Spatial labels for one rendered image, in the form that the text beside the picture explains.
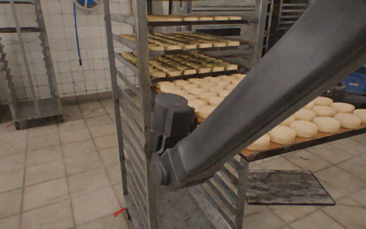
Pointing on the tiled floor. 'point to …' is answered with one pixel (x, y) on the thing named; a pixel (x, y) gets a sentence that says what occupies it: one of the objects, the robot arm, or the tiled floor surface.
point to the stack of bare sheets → (286, 188)
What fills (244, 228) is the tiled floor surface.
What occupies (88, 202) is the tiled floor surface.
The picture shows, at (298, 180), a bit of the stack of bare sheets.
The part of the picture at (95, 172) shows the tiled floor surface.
